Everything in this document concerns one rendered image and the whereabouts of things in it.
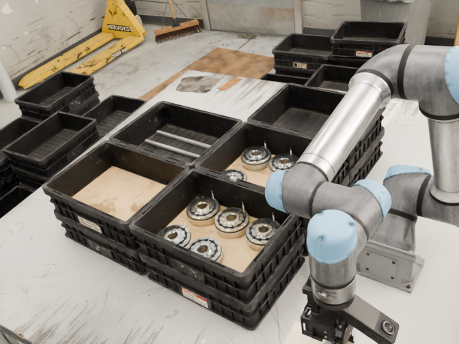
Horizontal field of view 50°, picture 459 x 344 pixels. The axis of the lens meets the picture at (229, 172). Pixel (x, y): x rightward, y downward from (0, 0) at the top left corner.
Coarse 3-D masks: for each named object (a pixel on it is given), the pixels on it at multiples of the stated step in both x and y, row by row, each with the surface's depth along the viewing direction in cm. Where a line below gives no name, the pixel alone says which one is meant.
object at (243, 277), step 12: (180, 180) 153; (228, 180) 149; (168, 192) 148; (264, 192) 142; (156, 204) 145; (288, 216) 132; (132, 228) 138; (288, 228) 131; (156, 240) 133; (168, 240) 132; (276, 240) 127; (180, 252) 128; (192, 252) 127; (264, 252) 124; (204, 264) 125; (216, 264) 123; (252, 264) 121; (228, 276) 121; (240, 276) 118
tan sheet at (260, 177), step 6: (240, 156) 175; (234, 162) 173; (240, 162) 172; (228, 168) 171; (234, 168) 170; (240, 168) 170; (246, 174) 166; (252, 174) 166; (258, 174) 165; (264, 174) 165; (252, 180) 163; (258, 180) 163; (264, 180) 162; (264, 186) 160
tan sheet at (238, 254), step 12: (180, 216) 154; (192, 228) 149; (204, 228) 148; (228, 240) 143; (240, 240) 142; (228, 252) 139; (240, 252) 138; (252, 252) 138; (228, 264) 135; (240, 264) 135
